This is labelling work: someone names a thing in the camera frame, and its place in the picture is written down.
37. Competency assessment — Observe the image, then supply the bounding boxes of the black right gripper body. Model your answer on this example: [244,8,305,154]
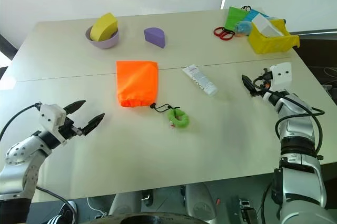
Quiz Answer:
[251,67,274,97]

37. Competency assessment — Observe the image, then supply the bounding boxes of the black cable under arm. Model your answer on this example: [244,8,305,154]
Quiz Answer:
[35,186,77,224]

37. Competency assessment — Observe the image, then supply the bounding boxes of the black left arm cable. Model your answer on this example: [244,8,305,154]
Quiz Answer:
[0,104,41,142]

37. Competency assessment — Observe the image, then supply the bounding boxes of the dark rounded robot torso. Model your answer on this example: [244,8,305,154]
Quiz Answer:
[96,212,211,224]

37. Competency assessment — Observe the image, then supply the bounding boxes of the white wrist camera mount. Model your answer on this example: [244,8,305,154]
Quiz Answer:
[270,62,293,86]
[38,104,67,146]

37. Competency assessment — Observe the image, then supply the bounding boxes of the white cream tube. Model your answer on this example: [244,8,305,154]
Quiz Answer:
[182,64,219,96]

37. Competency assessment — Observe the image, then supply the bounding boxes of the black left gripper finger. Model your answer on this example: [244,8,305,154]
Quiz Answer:
[64,100,87,116]
[81,113,105,137]

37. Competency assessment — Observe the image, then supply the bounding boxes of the red scissors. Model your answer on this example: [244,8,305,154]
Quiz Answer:
[213,26,235,42]

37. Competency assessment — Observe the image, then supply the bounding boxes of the thin black cord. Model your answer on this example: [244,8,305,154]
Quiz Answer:
[150,103,181,115]

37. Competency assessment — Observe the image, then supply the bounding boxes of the black shoe with white stripes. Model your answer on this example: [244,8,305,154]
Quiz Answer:
[48,200,78,224]

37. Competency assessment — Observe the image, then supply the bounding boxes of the yellow foam block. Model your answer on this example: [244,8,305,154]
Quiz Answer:
[90,12,118,42]

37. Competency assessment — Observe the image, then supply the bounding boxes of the black device on floor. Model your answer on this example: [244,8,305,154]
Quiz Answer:
[231,195,263,224]

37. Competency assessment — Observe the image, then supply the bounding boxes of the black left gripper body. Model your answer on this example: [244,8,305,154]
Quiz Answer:
[58,115,85,140]

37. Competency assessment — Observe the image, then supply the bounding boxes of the purple foam block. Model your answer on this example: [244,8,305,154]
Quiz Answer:
[143,27,167,49]

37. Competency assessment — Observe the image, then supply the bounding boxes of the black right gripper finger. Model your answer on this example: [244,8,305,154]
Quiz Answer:
[241,74,255,95]

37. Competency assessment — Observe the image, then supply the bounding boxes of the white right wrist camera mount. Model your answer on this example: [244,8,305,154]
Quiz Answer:
[270,62,293,86]

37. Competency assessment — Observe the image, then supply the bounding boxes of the blue translucent ball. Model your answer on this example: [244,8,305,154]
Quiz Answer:
[235,20,252,36]

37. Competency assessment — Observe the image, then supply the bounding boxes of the silver robot leg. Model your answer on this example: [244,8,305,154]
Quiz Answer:
[184,183,218,221]
[109,191,144,217]

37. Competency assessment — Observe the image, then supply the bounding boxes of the green fluffy scrunchie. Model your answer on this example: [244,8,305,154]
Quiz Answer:
[167,108,190,129]

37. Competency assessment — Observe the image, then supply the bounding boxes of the purple bowl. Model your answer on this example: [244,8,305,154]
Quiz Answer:
[85,25,121,50]

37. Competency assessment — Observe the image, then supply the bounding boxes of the yellow fabric storage box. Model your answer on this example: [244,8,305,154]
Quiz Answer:
[247,18,300,55]

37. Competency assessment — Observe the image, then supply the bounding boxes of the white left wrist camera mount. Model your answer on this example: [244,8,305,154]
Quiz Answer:
[38,104,67,146]

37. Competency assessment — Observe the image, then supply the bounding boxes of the white floor cable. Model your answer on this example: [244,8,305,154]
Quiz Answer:
[86,197,109,218]

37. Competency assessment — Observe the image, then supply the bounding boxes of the orange drawstring bag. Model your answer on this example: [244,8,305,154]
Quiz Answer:
[115,60,159,108]

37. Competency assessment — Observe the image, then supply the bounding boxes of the white cardboard box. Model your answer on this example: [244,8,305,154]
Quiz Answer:
[251,13,283,37]

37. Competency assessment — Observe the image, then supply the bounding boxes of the green pouch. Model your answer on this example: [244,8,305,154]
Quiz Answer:
[225,6,250,32]

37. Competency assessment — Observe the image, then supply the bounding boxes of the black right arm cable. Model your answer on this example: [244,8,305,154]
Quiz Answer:
[265,89,326,160]

